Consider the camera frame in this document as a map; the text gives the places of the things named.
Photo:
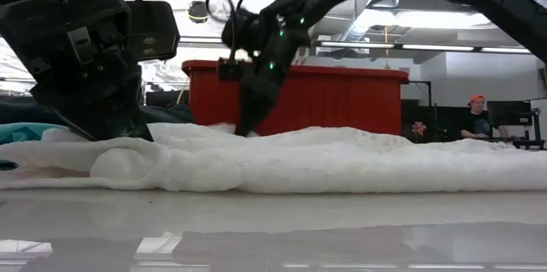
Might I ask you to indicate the large black screen panel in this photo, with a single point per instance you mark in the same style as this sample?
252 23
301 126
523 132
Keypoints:
444 120

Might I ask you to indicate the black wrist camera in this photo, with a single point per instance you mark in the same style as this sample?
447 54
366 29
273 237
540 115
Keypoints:
154 32
245 30

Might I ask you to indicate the turquoise shorts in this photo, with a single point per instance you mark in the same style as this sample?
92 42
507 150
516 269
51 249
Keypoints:
21 131

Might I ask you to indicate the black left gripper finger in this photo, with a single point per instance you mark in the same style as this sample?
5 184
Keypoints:
102 118

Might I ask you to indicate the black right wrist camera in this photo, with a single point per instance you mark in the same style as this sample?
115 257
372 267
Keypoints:
245 30

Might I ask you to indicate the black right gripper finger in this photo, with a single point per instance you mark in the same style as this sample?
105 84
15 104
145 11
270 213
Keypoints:
254 111

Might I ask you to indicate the black monitor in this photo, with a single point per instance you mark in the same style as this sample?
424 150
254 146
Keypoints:
166 98
510 113

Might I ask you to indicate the white lace garment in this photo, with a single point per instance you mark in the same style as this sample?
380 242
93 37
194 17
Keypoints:
299 161

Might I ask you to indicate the pink artificial flowers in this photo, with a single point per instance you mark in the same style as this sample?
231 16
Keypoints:
419 128

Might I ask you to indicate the person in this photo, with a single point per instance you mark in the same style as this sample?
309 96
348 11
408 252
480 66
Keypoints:
478 122

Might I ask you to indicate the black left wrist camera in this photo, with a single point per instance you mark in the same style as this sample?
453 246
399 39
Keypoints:
154 32

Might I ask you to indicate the black bar with light strips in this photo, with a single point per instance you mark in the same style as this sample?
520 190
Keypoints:
427 46

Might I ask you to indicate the red plastic laundry basket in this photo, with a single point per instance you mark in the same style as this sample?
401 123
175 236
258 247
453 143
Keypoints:
342 101

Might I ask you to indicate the black garment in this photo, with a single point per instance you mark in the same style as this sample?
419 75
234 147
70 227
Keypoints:
171 114

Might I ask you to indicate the black hanging dome device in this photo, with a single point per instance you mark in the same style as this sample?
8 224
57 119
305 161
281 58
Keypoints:
198 12

